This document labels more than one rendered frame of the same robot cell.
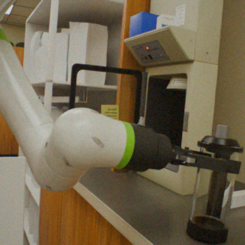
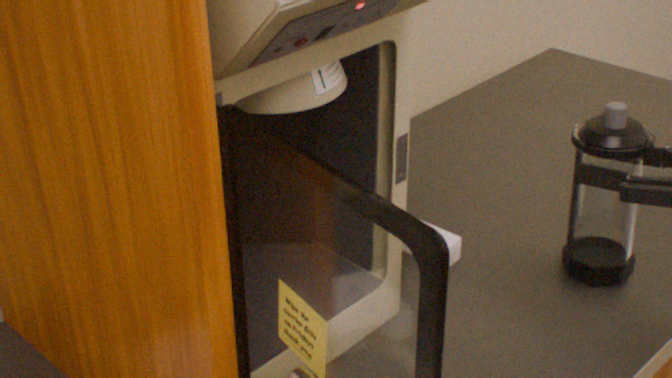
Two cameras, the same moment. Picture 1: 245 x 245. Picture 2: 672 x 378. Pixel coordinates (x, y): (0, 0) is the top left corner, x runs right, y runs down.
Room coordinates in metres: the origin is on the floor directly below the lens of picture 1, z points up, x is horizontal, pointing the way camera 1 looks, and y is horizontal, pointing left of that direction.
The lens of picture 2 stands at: (1.40, 0.66, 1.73)
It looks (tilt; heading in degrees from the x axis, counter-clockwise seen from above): 31 degrees down; 252
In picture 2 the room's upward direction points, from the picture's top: straight up
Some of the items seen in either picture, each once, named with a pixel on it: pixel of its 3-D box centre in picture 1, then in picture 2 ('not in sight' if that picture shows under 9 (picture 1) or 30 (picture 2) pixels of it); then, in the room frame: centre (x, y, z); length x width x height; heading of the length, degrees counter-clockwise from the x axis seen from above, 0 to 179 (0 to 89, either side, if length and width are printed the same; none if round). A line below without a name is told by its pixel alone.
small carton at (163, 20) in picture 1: (165, 24); not in sight; (1.08, -0.12, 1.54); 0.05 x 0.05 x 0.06; 15
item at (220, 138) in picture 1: (221, 139); (614, 126); (0.69, -0.24, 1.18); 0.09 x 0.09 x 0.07
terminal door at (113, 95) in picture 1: (105, 115); (319, 344); (1.22, 0.08, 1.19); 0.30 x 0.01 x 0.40; 110
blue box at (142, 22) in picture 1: (146, 27); not in sight; (1.19, -0.06, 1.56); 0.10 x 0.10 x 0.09; 27
